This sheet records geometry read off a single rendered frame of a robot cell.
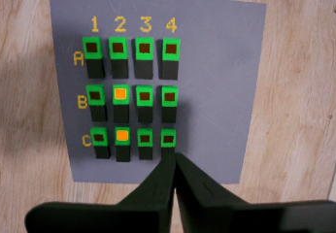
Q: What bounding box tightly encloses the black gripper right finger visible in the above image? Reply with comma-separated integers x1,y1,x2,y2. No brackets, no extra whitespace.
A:
175,152,336,233

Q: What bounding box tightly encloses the grey switch panel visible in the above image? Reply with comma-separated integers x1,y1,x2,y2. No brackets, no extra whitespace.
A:
50,0,267,184

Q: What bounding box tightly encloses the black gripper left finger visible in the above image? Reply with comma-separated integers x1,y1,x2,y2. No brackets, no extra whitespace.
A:
24,152,176,233

